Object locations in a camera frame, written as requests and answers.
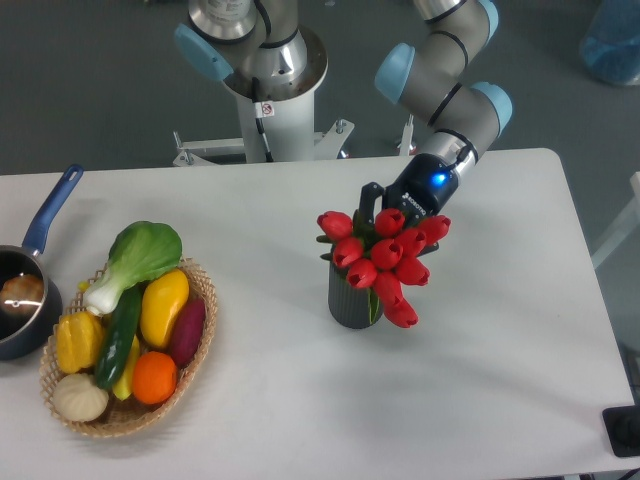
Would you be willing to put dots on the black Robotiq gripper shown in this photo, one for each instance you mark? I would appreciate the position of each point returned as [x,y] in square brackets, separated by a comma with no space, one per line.
[421,191]

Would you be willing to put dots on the red tulip bouquet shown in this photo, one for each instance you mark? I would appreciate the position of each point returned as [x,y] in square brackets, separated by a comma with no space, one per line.
[383,256]

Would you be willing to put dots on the woven wicker basket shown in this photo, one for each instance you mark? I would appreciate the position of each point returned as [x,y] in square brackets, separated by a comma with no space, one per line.
[129,416]

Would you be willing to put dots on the white steamed bun toy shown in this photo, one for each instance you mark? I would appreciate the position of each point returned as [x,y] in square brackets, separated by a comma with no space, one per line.
[77,398]

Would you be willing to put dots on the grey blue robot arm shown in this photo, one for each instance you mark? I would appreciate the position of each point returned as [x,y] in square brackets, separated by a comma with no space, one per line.
[465,121]

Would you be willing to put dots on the dark grey ribbed vase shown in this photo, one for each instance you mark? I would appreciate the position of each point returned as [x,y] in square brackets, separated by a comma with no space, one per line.
[353,308]

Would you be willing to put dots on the purple sweet potato toy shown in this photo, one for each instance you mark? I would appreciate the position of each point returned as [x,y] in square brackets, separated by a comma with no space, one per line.
[187,332]

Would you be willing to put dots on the yellow mango toy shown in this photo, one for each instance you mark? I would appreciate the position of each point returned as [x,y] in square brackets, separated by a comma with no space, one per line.
[162,301]

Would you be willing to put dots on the green bok choy toy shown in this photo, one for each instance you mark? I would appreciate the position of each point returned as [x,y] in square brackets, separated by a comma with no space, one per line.
[143,251]

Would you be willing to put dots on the blue translucent container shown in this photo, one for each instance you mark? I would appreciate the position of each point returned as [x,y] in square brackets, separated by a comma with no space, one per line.
[610,47]

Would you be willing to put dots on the orange fruit toy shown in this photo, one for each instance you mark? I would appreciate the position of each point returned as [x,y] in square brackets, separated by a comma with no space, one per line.
[154,378]

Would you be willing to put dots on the black device at edge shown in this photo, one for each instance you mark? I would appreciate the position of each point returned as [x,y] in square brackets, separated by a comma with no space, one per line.
[622,427]

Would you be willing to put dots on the green cucumber toy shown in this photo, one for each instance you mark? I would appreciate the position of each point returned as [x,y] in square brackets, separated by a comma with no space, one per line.
[118,339]

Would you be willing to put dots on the yellow banana toy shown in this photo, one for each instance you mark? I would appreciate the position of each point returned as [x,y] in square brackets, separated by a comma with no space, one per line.
[123,387]

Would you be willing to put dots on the yellow bell pepper toy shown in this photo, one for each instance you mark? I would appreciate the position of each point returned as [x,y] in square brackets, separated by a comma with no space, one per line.
[79,338]

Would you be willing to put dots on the brown meat patty toy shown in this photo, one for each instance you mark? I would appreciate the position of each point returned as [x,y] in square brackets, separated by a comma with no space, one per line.
[22,295]

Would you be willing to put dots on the blue saucepan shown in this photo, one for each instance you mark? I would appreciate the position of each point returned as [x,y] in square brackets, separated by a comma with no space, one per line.
[21,335]

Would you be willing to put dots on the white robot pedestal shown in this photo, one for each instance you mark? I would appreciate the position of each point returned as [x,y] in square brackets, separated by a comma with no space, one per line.
[274,90]

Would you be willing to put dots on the white frame at right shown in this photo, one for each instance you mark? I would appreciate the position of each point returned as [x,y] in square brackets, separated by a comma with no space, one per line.
[619,229]

